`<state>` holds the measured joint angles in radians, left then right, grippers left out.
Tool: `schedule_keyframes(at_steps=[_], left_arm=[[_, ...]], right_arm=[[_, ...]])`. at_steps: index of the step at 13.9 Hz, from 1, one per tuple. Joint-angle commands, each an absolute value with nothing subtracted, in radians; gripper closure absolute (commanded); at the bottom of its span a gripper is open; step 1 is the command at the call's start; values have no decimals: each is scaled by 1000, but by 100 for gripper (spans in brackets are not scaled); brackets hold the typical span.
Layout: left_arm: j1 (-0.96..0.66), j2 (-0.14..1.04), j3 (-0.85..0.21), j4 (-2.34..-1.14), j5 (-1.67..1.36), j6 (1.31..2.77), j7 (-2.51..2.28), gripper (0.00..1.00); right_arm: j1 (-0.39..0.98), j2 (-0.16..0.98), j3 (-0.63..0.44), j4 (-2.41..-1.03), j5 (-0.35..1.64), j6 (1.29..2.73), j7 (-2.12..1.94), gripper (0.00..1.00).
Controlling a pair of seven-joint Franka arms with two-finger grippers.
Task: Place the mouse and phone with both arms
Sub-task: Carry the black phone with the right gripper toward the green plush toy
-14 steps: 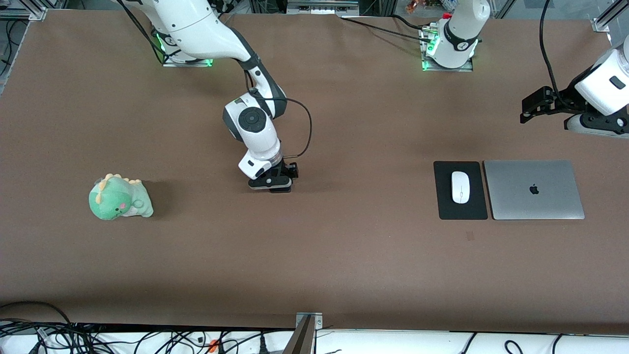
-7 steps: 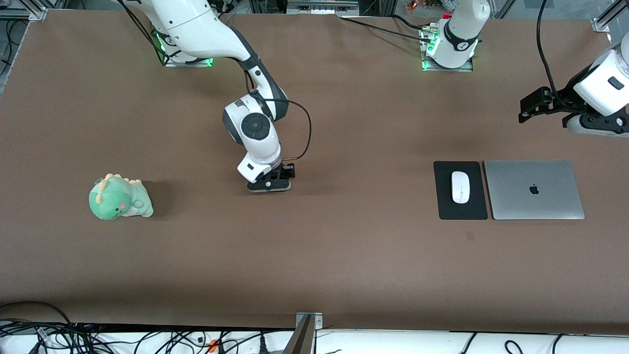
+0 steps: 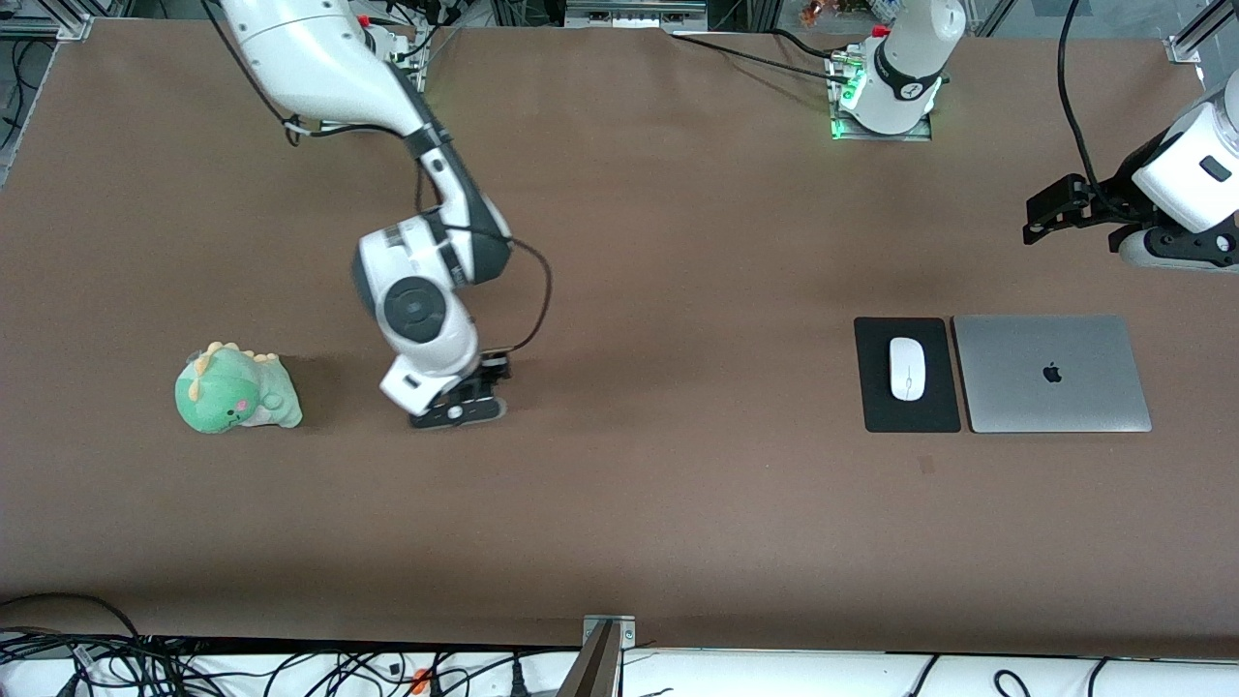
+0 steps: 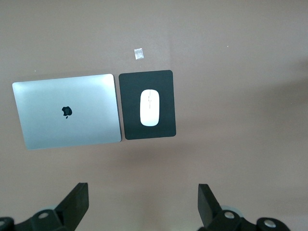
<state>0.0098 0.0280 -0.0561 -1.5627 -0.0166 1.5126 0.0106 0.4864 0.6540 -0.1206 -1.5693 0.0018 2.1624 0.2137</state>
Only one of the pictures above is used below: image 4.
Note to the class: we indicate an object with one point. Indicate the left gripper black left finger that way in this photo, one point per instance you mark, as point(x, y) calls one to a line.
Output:
point(74, 204)

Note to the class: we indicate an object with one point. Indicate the black mouse pad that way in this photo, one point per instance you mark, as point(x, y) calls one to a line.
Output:
point(130, 108)

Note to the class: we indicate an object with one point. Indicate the silver closed laptop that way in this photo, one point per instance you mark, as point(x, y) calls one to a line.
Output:
point(67, 111)

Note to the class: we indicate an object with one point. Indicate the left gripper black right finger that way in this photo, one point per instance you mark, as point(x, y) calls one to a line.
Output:
point(209, 207)

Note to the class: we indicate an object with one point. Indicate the white computer mouse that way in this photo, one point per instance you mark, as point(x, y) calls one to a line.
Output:
point(149, 108)

